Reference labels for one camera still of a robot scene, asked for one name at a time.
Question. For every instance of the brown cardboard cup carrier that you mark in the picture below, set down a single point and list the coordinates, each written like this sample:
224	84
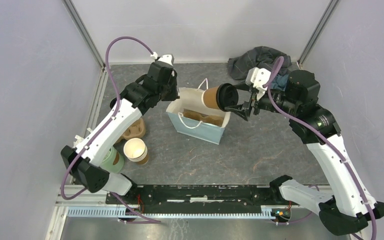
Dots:
209	119
136	130

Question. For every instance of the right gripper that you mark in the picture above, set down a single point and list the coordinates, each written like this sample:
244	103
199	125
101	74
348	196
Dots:
239	110

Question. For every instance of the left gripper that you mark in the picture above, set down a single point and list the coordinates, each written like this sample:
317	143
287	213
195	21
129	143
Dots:
174	96

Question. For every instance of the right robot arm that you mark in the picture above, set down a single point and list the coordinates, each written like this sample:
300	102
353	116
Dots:
350	208

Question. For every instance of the stack of paper cups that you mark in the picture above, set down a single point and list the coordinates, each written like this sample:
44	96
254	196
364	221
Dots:
136	151

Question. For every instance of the black coffee cup lid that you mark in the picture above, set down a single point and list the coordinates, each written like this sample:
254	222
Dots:
226	96

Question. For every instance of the blue crumpled cloth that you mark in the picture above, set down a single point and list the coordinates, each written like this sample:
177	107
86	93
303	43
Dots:
279	82

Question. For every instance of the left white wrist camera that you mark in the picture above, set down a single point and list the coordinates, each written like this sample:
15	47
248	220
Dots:
166	60

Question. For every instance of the grey crumpled cloth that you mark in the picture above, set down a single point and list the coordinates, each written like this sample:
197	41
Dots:
260	57

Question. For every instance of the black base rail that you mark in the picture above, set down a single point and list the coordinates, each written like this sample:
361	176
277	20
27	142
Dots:
202	200

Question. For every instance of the light blue paper bag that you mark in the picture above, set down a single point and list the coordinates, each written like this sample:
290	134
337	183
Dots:
190	99

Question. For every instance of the green straw holder cup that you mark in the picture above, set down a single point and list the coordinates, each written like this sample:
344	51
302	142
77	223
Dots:
113	161

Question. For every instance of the brown paper coffee cup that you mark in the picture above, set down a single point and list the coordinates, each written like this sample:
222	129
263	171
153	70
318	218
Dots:
210	99

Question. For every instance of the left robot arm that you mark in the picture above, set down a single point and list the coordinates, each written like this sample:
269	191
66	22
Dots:
83	160

